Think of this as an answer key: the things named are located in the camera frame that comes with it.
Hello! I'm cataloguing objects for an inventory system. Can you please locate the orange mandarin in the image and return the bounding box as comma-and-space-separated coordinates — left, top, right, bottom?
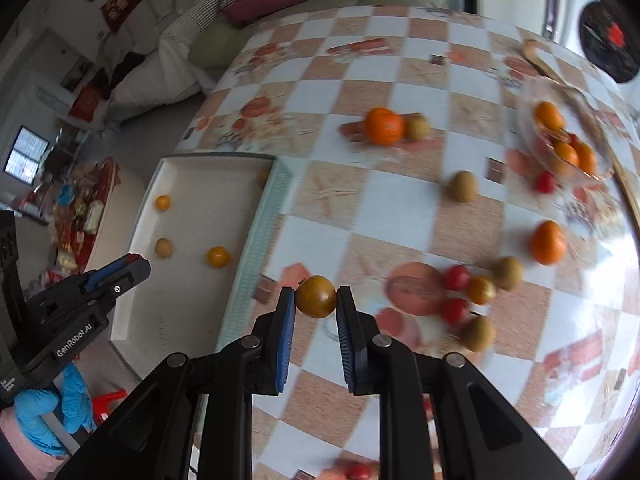
552, 141, 580, 170
363, 107, 406, 147
530, 220, 567, 266
534, 101, 566, 132
574, 141, 598, 177

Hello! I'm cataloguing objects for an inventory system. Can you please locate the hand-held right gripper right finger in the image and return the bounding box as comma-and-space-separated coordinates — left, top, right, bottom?
336, 286, 576, 480

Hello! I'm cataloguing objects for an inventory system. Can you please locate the clear glass bowl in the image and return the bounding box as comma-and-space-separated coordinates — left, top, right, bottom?
515, 76, 617, 188

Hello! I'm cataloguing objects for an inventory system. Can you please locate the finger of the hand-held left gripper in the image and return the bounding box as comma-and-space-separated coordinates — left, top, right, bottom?
80, 254, 152, 307

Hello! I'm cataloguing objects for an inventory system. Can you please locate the person's left hand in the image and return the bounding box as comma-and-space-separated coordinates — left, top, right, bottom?
14, 362, 98, 458

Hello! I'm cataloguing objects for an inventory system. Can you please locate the checkered tablecloth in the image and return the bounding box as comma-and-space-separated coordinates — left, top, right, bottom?
172, 4, 640, 480

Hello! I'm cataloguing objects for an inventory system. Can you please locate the white rectangular tray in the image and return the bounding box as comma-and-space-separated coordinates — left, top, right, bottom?
107, 152, 292, 381

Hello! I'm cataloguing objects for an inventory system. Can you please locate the red round table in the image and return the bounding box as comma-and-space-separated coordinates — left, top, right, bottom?
49, 156, 123, 286

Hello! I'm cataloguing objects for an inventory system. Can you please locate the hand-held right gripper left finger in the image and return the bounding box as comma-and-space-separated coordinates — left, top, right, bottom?
52, 287, 297, 480

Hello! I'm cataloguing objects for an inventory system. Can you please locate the person's left forearm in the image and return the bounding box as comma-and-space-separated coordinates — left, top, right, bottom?
0, 407, 58, 480

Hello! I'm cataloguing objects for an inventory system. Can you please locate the yellow-brown cherry tomato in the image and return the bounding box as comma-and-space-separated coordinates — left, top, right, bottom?
295, 275, 337, 319

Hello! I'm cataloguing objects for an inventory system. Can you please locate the window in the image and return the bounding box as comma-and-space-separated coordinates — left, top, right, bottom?
3, 126, 51, 184

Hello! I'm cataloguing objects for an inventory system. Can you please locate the white striped bedding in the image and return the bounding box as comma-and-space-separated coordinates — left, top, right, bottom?
106, 0, 246, 122

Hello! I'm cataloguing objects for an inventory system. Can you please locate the black round wall decoration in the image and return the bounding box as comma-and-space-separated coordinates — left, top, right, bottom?
580, 0, 640, 84

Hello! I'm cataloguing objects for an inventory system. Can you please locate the red plastic stool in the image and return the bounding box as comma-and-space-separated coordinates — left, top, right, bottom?
90, 390, 127, 423

